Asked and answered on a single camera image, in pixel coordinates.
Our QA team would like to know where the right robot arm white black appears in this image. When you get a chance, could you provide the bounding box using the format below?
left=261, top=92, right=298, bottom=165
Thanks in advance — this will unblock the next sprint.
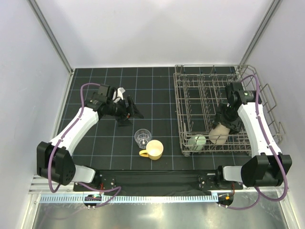
left=209, top=82, right=292, bottom=189

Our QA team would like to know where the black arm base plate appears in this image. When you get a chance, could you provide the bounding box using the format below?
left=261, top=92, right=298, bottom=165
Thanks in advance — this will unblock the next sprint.
left=95, top=169, right=244, bottom=197

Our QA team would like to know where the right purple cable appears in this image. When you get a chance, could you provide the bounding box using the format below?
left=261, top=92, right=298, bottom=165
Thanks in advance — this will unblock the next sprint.
left=225, top=74, right=289, bottom=210

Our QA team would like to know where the beige paper cup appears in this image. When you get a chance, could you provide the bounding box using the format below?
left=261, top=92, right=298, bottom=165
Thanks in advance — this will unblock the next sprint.
left=209, top=123, right=230, bottom=145

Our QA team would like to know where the black grid mat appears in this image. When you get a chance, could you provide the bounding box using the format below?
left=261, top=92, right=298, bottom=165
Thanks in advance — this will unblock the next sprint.
left=59, top=67, right=251, bottom=170

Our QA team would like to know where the yellow mug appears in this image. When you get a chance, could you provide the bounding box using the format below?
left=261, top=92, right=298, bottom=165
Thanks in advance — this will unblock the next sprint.
left=139, top=140, right=164, bottom=160

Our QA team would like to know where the clear glass tumbler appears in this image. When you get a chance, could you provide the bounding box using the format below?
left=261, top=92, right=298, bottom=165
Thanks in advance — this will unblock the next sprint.
left=134, top=129, right=152, bottom=149

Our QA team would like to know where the pale green cup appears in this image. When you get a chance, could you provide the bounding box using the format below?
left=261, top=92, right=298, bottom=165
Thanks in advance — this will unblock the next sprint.
left=187, top=135, right=206, bottom=152

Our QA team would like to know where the grey wire dish rack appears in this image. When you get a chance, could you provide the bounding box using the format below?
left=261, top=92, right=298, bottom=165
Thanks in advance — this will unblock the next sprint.
left=173, top=65, right=283, bottom=156

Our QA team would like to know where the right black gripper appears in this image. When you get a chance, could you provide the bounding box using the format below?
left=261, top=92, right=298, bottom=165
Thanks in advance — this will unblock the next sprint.
left=212, top=103, right=243, bottom=135

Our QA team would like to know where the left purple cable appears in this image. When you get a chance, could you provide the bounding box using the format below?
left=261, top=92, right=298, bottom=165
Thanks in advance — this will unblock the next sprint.
left=48, top=83, right=122, bottom=207

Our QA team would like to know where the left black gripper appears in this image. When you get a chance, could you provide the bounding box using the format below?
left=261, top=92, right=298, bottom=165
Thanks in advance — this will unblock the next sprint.
left=107, top=95, right=143, bottom=126

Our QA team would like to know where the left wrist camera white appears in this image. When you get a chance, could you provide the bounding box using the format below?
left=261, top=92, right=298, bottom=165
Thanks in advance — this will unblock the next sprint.
left=112, top=87, right=125, bottom=103

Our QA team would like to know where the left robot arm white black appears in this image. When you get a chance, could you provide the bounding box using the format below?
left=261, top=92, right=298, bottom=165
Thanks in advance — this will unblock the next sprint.
left=36, top=84, right=144, bottom=191

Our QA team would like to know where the white slotted cable duct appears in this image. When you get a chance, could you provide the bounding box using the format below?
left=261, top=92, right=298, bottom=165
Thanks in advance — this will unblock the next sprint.
left=40, top=193, right=218, bottom=204

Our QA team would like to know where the purple cable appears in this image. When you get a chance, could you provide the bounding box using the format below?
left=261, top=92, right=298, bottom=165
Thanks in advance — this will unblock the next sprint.
left=48, top=83, right=122, bottom=207
left=225, top=74, right=289, bottom=210

